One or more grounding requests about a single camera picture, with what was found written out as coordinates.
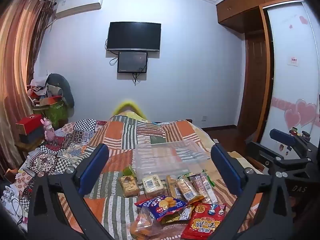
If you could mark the dark green snack packet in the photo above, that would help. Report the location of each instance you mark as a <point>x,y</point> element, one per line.
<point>171,217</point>

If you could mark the dark box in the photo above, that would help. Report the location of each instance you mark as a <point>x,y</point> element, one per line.
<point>32,136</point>

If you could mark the red snack bag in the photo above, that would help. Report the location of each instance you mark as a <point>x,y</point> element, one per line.
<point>202,221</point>

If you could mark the green round snack packet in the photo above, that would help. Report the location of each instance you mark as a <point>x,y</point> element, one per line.
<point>128,171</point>

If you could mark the white cake packet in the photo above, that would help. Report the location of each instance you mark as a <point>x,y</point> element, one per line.
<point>153,185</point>

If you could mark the clear bag of orange bread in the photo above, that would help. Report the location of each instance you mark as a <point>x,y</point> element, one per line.
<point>142,225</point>

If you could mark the red door sticker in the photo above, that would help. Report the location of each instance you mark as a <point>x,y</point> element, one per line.
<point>293,61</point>

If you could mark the small black wall monitor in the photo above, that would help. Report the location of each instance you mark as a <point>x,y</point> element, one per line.
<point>132,62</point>

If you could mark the yellow pillow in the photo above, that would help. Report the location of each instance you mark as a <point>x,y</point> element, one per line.
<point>127,106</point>

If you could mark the patchwork blanket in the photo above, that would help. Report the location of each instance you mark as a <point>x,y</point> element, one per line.
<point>117,140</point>

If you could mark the clear plastic container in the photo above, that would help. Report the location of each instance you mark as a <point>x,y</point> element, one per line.
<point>175,155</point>

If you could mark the wooden overhead cabinet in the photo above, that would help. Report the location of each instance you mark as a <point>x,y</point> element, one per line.
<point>240,7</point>

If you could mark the black wall television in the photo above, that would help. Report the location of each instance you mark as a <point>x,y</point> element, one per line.
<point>133,36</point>

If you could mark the white sliding door with hearts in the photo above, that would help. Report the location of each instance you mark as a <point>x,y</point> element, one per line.
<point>292,90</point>

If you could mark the gold wafer packet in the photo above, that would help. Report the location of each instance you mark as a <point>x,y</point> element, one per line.
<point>173,186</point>

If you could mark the brown wooden door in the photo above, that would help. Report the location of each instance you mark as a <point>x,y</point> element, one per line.
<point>255,87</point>

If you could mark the white wall outlet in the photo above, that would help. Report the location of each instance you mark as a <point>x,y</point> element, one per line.
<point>204,118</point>

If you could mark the pink rabbit toy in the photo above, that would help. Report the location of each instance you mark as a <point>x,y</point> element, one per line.
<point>48,130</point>

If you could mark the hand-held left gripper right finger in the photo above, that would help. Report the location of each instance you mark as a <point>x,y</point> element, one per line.
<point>226,167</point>

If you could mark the white air conditioner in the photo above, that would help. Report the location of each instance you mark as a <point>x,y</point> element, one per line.
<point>80,3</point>

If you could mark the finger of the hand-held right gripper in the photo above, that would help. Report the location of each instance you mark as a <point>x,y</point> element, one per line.
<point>260,152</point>
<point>281,135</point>

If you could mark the red box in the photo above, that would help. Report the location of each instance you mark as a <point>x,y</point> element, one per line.
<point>28,123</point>

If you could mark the green cardboard box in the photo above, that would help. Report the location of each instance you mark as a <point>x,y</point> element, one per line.
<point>57,113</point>

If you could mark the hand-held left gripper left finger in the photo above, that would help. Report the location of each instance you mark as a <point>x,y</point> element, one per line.
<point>96,165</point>

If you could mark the brown pastry packet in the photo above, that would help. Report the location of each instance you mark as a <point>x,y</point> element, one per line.
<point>129,186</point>

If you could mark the pile of clutter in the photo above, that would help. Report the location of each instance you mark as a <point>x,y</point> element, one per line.
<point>37,92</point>

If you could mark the striped brown curtain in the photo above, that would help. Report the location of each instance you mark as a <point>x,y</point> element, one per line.
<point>17,55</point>

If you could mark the blue cookie bag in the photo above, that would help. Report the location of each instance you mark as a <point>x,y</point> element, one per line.
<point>160,205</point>

